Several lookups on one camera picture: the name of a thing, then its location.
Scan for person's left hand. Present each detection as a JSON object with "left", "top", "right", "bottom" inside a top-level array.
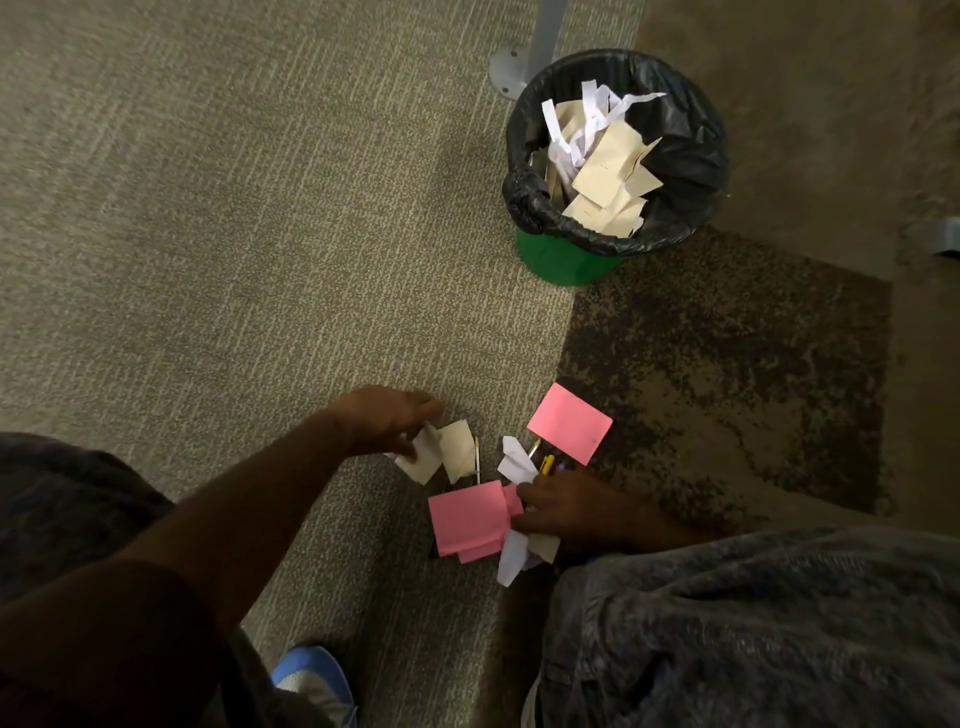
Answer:
[{"left": 328, "top": 385, "right": 446, "bottom": 459}]

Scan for person's right hand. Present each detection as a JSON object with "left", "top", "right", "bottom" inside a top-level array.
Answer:
[{"left": 510, "top": 471, "right": 655, "bottom": 555}]

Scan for beige paper piece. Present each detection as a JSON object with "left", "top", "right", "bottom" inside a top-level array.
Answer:
[
  {"left": 438, "top": 419, "right": 477, "bottom": 485},
  {"left": 385, "top": 422, "right": 445, "bottom": 486}
]

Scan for pink paper sheets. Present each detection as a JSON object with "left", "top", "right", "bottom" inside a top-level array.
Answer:
[{"left": 427, "top": 480, "right": 525, "bottom": 565}]

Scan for person's left forearm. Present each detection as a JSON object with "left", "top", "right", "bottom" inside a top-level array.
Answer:
[{"left": 112, "top": 409, "right": 354, "bottom": 639}]

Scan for person's right forearm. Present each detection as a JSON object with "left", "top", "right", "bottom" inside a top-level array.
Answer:
[{"left": 637, "top": 501, "right": 725, "bottom": 555}]

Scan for crumpled white paper piece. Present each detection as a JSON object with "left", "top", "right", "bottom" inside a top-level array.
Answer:
[{"left": 496, "top": 435, "right": 540, "bottom": 486}]

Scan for white paper strip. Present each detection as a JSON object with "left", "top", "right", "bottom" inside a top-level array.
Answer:
[{"left": 495, "top": 529, "right": 544, "bottom": 588}]

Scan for pink paper sheet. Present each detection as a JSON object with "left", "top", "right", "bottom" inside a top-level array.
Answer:
[{"left": 526, "top": 382, "right": 614, "bottom": 467}]

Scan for blue and white shoe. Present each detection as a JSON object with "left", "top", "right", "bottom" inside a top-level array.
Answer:
[{"left": 270, "top": 645, "right": 358, "bottom": 728}]

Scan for green trash bin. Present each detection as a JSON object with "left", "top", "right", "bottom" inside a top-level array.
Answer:
[{"left": 515, "top": 228, "right": 625, "bottom": 288}]

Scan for pile of beige paper scraps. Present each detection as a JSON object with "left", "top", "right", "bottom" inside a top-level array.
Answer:
[{"left": 549, "top": 100, "right": 666, "bottom": 240}]

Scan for bunch of white paper strips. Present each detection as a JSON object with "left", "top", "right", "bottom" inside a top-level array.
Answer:
[{"left": 540, "top": 78, "right": 668, "bottom": 183}]

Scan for black bin liner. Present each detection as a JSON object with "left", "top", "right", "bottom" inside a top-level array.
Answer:
[{"left": 501, "top": 48, "right": 731, "bottom": 258}]

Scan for grey metal table leg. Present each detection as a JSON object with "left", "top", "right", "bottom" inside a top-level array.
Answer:
[{"left": 488, "top": 0, "right": 571, "bottom": 102}]

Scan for grey metal furniture foot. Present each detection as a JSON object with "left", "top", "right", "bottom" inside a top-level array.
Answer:
[{"left": 928, "top": 216, "right": 960, "bottom": 261}]

